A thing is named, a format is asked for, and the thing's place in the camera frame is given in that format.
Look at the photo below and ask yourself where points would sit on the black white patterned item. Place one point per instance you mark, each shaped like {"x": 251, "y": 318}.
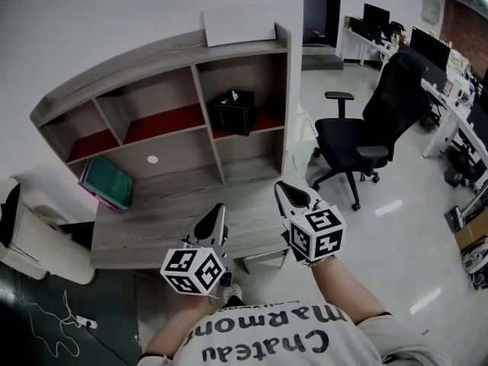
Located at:
{"x": 474, "y": 265}

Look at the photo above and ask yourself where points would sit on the person's right forearm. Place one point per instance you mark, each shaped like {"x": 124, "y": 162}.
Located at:
{"x": 343, "y": 292}

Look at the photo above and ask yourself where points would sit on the grey wooden desk hutch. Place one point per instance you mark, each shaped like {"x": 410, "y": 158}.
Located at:
{"x": 152, "y": 67}

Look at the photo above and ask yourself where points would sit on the cardboard box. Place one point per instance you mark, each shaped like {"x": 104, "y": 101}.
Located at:
{"x": 470, "y": 235}

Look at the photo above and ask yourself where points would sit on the white flat board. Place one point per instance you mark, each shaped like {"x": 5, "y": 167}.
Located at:
{"x": 238, "y": 25}

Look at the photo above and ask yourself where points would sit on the black dome-shaped object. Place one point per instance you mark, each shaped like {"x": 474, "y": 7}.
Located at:
{"x": 10, "y": 216}

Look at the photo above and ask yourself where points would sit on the grey desk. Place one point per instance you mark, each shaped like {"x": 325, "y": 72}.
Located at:
{"x": 160, "y": 227}

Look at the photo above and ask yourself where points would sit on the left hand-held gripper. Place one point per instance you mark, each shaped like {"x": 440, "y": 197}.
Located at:
{"x": 190, "y": 271}

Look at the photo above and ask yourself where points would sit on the black door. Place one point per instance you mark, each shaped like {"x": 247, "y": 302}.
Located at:
{"x": 318, "y": 10}

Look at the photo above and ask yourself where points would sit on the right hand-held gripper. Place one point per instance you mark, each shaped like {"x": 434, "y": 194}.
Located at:
{"x": 316, "y": 236}

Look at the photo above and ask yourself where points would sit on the person's left forearm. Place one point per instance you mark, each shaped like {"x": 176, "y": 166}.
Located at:
{"x": 179, "y": 318}

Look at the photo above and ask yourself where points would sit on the wall notice board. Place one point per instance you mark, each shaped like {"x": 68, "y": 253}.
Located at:
{"x": 432, "y": 9}

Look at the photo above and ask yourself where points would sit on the large black monitor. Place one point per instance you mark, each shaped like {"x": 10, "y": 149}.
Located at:
{"x": 430, "y": 46}

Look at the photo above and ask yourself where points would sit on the person's white shoe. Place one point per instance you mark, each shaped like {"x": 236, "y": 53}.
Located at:
{"x": 233, "y": 290}

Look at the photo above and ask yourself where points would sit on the black box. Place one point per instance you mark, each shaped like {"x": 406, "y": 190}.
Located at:
{"x": 236, "y": 116}

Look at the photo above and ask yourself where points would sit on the white office desk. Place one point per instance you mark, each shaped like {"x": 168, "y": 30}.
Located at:
{"x": 446, "y": 109}

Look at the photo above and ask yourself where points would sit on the black office chair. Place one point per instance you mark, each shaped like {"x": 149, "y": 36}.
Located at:
{"x": 385, "y": 116}

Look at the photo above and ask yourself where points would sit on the white power strip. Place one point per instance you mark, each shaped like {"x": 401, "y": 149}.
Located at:
{"x": 86, "y": 322}

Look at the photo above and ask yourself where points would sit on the person's white printed shirt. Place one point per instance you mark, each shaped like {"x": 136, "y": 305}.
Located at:
{"x": 286, "y": 338}

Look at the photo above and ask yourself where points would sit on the teal book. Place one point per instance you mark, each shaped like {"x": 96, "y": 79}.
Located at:
{"x": 110, "y": 183}

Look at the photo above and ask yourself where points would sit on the small black monitor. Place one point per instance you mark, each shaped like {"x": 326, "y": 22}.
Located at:
{"x": 376, "y": 13}

